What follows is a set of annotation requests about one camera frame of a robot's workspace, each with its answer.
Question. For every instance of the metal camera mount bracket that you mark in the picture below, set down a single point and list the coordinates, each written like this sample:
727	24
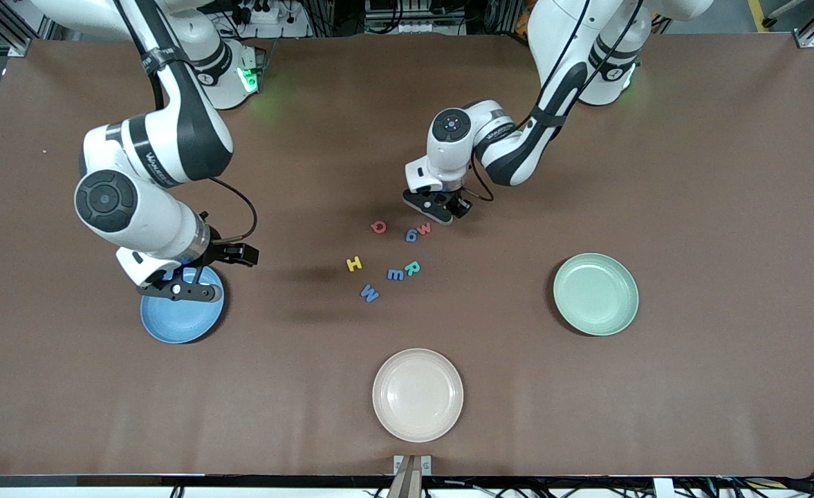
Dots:
412	477

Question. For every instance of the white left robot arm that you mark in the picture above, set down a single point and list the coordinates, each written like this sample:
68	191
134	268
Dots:
451	159

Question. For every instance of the blue lowercase foam letter m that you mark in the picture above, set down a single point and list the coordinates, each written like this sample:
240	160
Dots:
395	275

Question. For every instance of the green plate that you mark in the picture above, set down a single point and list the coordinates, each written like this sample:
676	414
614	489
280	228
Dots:
595	294

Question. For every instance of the white power strip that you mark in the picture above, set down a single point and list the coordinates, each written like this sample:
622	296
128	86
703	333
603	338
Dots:
275	15

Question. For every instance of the yellow foam letter H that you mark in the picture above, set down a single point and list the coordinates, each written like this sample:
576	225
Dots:
354	263

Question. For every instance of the blue plate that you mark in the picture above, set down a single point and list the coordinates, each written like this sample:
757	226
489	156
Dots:
182	321

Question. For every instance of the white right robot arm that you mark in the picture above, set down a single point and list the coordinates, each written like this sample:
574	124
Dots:
158	221

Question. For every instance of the blue uppercase foam letter M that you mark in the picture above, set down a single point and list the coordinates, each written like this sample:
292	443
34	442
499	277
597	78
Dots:
370	294

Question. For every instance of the red foam letter w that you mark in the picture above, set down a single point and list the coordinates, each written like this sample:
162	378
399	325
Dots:
424	229

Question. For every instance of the red foam letter Q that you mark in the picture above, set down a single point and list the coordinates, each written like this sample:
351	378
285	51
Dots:
373	228

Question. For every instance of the teal foam letter R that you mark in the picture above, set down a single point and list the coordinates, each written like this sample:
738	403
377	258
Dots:
412	268

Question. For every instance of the background equipment rack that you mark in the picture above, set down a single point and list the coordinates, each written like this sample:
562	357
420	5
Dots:
413	17

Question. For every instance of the beige plate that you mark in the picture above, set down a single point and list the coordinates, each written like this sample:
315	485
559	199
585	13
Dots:
417	395

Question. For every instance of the black table edge rail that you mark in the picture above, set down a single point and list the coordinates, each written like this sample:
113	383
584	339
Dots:
241	480

